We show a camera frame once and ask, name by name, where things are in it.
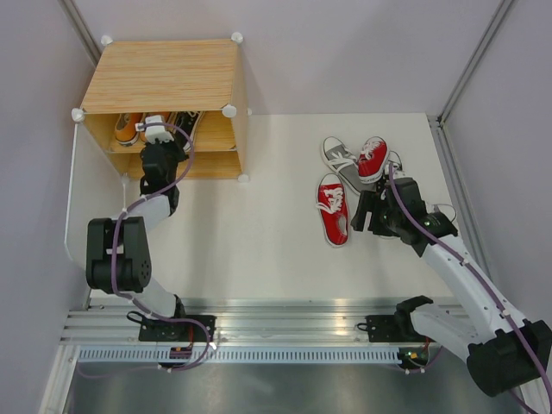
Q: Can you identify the black sneaker orange sole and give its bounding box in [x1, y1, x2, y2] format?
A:
[169, 111, 204, 152]

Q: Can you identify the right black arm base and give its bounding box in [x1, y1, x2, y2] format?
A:
[355, 296, 435, 375]

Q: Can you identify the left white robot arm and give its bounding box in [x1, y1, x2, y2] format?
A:
[85, 138, 193, 342]

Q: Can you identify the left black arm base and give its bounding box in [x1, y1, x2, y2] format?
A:
[126, 310, 216, 361]

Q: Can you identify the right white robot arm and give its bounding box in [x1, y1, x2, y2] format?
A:
[352, 177, 551, 397]

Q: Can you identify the wooden two-shelf shoe cabinet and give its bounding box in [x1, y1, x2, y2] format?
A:
[73, 33, 248, 179]

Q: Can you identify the red sneaker front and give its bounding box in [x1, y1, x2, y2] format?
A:
[316, 173, 348, 248]

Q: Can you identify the red sneaker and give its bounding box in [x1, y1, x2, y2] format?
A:
[358, 136, 390, 184]
[316, 173, 348, 248]

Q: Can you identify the grey sneaker back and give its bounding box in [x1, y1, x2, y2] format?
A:
[321, 136, 367, 196]

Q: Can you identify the grey sneaker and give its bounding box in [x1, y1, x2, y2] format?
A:
[426, 203, 458, 223]
[321, 136, 367, 196]

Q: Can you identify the red sneaker back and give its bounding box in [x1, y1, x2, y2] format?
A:
[358, 136, 390, 184]

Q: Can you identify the black sneaker back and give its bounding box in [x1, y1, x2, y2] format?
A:
[385, 150, 406, 179]

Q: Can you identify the grey sneaker right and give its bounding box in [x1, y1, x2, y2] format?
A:
[426, 203, 458, 223]

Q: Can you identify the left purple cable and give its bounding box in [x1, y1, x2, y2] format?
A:
[77, 122, 216, 380]

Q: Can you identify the purple cable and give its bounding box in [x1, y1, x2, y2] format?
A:
[387, 161, 544, 414]
[77, 122, 216, 380]

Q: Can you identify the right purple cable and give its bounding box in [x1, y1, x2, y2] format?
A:
[387, 161, 544, 414]

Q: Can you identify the right aluminium frame post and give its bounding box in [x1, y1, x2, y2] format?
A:
[427, 1, 518, 281]

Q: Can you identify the aluminium frame post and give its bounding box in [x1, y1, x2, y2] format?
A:
[427, 1, 518, 281]
[58, 0, 101, 66]

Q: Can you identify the left aluminium frame post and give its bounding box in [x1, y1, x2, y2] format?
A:
[58, 0, 101, 66]

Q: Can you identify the aluminium mounting rail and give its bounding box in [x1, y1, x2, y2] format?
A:
[60, 297, 399, 347]

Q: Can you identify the white slotted cable duct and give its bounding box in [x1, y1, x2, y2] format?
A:
[78, 346, 400, 365]

